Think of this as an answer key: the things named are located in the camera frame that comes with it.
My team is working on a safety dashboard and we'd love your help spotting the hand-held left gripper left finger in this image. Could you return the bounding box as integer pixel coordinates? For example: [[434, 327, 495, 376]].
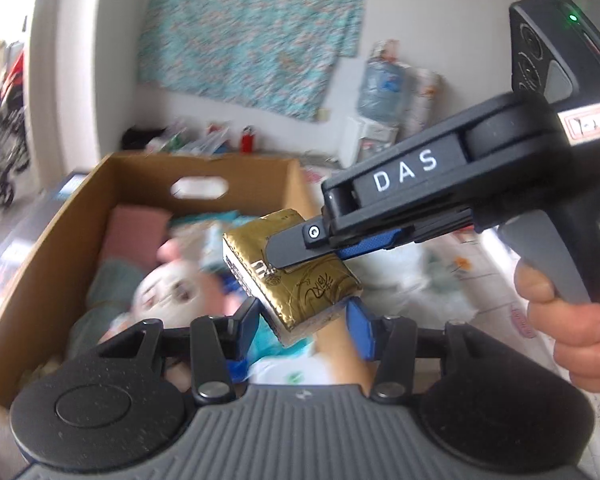
[[97, 297, 261, 406]]

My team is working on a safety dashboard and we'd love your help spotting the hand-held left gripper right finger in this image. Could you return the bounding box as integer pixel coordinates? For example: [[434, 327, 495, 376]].
[[345, 297, 506, 403]]

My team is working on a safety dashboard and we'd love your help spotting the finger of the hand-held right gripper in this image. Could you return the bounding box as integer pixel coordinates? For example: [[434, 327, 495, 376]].
[[266, 216, 416, 270]]

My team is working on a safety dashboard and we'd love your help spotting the gold foil packet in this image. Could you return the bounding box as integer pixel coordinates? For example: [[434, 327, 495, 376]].
[[222, 207, 363, 348]]

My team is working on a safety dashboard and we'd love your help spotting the teal knitted cloth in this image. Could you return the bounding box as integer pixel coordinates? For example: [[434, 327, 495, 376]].
[[70, 257, 153, 356]]

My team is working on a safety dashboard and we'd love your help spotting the brown cardboard box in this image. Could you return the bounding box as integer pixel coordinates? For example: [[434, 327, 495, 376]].
[[0, 152, 326, 411]]

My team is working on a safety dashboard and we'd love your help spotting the person's right hand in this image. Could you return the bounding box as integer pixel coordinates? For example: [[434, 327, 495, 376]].
[[514, 255, 600, 396]]

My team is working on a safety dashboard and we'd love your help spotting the rolled floral paper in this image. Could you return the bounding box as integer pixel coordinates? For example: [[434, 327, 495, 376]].
[[407, 65, 443, 136]]

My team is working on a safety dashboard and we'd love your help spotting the plaid table cover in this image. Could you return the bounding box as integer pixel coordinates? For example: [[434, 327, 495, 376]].
[[297, 152, 600, 480]]

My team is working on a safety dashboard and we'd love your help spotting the blue water dispenser bottle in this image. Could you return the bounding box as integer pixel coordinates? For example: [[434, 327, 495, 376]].
[[357, 57, 416, 126]]

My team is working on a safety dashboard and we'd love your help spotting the clear plastic bags pile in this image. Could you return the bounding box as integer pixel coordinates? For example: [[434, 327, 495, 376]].
[[147, 120, 236, 156]]

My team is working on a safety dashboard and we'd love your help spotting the black cloth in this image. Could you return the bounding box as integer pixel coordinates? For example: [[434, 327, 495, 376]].
[[121, 127, 167, 151]]

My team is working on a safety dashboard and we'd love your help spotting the red wheelchair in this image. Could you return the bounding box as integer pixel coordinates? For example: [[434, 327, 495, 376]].
[[0, 40, 33, 208]]

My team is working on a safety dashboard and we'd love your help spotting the teal floral wall cloth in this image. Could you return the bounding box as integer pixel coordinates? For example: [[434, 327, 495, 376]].
[[137, 0, 371, 122]]

